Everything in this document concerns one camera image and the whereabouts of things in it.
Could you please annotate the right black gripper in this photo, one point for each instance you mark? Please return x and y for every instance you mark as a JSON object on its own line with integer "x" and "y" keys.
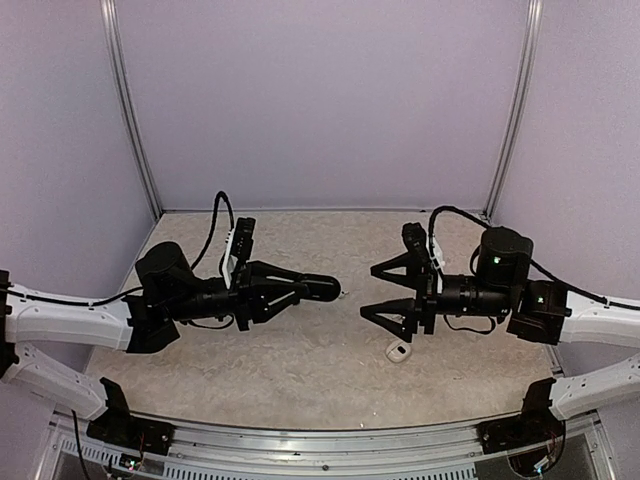
{"x": 427, "y": 300}

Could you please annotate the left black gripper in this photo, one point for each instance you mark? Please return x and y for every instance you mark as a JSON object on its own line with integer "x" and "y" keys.
{"x": 250, "y": 291}

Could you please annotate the black earbud charging case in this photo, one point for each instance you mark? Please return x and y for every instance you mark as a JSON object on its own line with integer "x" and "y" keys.
{"x": 320, "y": 288}

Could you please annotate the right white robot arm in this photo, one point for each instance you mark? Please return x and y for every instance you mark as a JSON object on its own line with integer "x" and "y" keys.
{"x": 543, "y": 311}

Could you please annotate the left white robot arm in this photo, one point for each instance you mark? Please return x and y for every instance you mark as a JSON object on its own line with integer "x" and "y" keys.
{"x": 142, "y": 321}

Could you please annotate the white earbud charging case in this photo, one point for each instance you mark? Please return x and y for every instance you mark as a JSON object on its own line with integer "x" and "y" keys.
{"x": 398, "y": 352}

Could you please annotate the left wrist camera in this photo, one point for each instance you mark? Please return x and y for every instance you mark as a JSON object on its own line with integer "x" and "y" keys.
{"x": 239, "y": 246}

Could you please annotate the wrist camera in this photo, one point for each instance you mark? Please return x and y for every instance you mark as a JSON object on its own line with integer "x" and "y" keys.
{"x": 424, "y": 251}
{"x": 239, "y": 246}

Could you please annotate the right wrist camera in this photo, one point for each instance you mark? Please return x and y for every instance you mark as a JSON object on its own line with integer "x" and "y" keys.
{"x": 424, "y": 251}

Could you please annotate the front aluminium rail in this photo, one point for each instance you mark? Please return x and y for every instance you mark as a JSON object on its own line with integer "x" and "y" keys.
{"x": 208, "y": 451}

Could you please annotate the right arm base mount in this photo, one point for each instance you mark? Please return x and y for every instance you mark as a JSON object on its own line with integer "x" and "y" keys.
{"x": 518, "y": 431}

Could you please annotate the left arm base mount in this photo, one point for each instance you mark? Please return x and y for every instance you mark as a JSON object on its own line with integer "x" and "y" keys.
{"x": 132, "y": 432}

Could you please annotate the right aluminium frame post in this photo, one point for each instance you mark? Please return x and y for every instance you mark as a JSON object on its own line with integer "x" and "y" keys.
{"x": 517, "y": 106}

